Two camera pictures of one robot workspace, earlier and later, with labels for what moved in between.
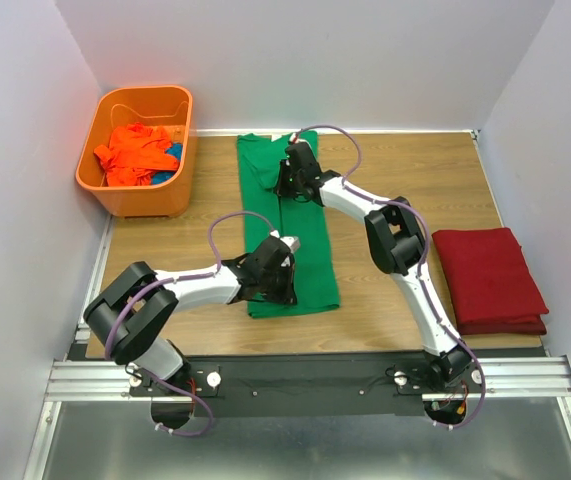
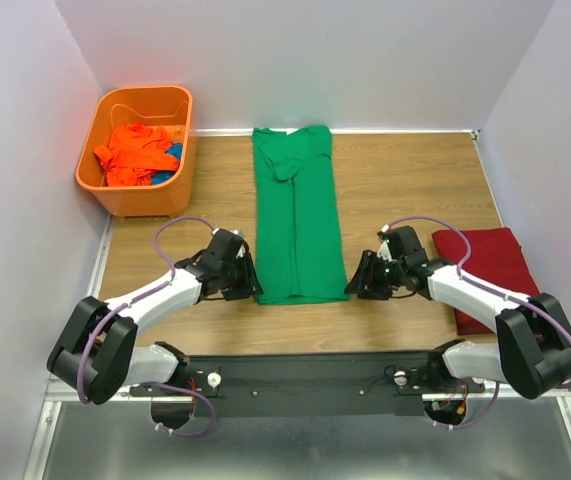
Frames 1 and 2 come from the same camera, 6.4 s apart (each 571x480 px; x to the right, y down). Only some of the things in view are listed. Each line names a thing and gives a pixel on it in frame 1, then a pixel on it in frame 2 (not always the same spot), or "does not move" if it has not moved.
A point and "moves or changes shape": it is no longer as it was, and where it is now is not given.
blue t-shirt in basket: (161, 177) does not move
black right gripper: (281, 190) -> (372, 289)
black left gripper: (287, 296) -> (250, 285)
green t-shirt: (265, 213) moves or changes shape
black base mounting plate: (307, 385) does not move
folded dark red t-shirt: (493, 288) does not move
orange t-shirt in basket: (134, 153) does not move
